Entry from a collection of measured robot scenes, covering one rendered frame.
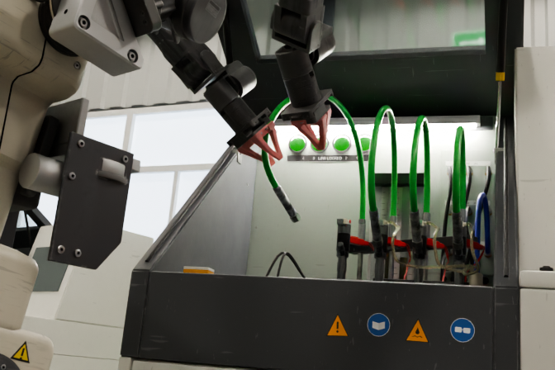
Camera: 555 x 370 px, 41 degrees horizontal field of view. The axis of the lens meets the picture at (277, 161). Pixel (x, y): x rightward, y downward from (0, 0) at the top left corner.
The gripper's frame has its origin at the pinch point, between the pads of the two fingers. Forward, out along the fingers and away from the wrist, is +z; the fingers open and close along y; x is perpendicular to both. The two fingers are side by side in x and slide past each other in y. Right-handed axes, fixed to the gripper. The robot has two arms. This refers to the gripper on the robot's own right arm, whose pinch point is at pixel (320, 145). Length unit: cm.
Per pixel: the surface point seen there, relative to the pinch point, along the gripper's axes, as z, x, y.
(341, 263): 28.8, 5.4, 3.3
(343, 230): 23.6, 5.2, 7.9
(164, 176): 175, 369, 353
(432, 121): 20, -3, 53
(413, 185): 12.7, -13.7, 5.7
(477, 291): 22.4, -28.5, -14.1
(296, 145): 19, 32, 44
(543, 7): 113, 46, 471
